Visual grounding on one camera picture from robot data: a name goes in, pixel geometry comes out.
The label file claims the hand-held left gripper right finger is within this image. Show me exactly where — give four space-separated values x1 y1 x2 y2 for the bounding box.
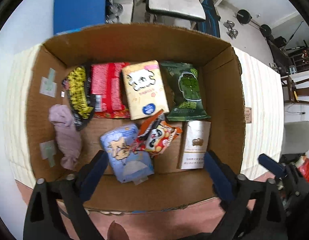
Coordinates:
204 150 288 240

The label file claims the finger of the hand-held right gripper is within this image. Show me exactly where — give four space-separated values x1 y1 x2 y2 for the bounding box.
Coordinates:
259 154 286 178

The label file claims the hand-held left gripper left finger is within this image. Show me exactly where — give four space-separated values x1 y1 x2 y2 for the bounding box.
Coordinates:
23 150 110 240

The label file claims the blue tissue pack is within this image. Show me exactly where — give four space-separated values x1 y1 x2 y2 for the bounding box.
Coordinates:
99 124 155 185

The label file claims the small white carton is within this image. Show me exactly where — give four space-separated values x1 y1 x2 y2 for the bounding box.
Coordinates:
179 120 212 170

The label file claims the purple sock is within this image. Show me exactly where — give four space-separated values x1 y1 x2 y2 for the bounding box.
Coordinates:
49 104 82 170

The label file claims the orange snack packet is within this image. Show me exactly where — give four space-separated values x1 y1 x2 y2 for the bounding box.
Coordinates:
137 111 182 158

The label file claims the black yellow snack packet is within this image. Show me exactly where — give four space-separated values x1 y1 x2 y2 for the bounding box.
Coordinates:
62 66 95 131

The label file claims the red tissue pack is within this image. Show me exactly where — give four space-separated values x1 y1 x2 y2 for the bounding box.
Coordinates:
91 62 131 119

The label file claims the green snack packet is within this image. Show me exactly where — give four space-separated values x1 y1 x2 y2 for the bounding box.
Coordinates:
159 61 212 121

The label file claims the cream tissue pack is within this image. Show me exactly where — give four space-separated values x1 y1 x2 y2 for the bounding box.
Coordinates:
122 60 170 120

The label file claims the cardboard box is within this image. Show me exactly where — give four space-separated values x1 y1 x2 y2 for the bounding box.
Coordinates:
26 23 246 214

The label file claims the red plastic bag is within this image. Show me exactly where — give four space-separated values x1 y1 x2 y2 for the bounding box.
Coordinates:
296 155 309 183

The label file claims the grey plastic chair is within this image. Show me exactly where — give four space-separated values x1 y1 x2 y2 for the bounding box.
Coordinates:
282 121 309 155

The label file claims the dark wooden chair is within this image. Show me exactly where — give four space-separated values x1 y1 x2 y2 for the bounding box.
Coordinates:
281 76 309 105

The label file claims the black speaker box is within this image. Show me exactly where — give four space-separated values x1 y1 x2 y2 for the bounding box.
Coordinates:
274 36 287 48

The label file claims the black barbell with small plates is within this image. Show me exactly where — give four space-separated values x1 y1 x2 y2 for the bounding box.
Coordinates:
236 9 273 37

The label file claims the black blue weight bench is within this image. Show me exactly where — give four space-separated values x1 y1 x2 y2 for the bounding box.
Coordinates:
197 0 221 37

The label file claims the chrome chair base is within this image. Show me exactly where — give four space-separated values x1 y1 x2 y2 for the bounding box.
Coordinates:
106 3 124 23

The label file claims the blue folded mat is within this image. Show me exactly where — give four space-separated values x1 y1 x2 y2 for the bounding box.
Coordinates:
54 0 106 35

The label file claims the white cushioned chair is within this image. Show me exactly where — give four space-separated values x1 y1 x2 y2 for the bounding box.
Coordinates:
144 0 206 28

